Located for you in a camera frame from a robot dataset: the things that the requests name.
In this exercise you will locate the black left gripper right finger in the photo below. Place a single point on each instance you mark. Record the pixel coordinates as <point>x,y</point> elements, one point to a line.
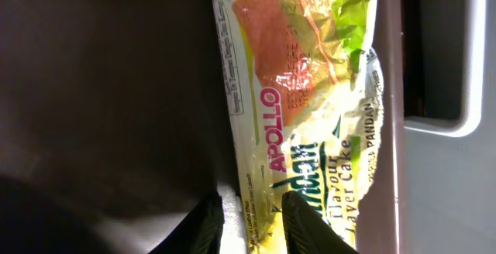
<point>305,232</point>

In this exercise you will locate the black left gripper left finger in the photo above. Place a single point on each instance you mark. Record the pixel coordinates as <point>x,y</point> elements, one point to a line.
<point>200,232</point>

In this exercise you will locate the white napkin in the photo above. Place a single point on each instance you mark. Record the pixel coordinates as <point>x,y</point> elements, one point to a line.
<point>141,235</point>

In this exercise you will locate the yellow green snack wrapper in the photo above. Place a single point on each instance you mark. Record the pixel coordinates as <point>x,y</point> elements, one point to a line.
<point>305,96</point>

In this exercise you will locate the grey dishwasher rack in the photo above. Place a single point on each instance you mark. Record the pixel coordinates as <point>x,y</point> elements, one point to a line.
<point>449,85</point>

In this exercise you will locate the brown serving tray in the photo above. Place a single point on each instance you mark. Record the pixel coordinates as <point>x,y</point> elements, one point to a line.
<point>117,109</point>

